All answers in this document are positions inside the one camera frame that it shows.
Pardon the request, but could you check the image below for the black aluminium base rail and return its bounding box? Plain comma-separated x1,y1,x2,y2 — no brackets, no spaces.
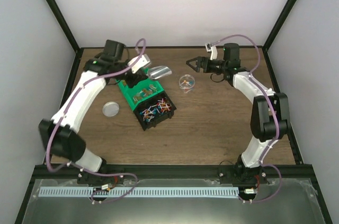
34,164,313,185

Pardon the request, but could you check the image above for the clear round plastic cup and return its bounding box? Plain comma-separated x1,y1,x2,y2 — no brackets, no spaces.
179,74,195,93

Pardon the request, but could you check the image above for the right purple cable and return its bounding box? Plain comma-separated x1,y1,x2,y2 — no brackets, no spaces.
211,34,282,204

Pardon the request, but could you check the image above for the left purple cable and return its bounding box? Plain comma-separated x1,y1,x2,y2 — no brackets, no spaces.
45,38,139,205

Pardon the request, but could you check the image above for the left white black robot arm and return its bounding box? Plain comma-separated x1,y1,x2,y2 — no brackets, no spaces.
38,38,149,184

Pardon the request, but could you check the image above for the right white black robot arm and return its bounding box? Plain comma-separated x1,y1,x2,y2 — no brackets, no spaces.
186,43,291,183

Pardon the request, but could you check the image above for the clear round cup lid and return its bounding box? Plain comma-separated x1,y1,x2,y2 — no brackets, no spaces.
102,102,120,117

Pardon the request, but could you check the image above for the light blue slotted cable duct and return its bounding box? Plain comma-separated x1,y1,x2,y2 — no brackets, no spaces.
38,186,239,199

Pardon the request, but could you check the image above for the silver metal scoop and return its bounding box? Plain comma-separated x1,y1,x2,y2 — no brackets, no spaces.
146,66,172,80

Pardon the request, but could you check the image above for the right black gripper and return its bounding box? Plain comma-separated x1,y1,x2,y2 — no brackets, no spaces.
186,57,227,74

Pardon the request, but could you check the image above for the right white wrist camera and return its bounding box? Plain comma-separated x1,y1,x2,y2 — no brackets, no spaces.
205,43,218,60

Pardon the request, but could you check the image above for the black lollipop bin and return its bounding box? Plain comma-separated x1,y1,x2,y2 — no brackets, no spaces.
133,91,176,131

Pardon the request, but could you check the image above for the green two-compartment candy bin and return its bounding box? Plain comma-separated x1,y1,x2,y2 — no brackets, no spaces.
116,68,164,111

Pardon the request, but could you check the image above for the purple cable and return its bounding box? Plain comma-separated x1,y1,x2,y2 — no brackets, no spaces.
45,38,139,205
211,34,282,204

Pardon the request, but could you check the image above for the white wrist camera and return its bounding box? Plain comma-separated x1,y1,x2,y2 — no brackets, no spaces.
205,43,218,60
128,54,151,74

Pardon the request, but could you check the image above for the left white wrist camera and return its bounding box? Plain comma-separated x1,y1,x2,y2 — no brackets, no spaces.
128,54,151,74

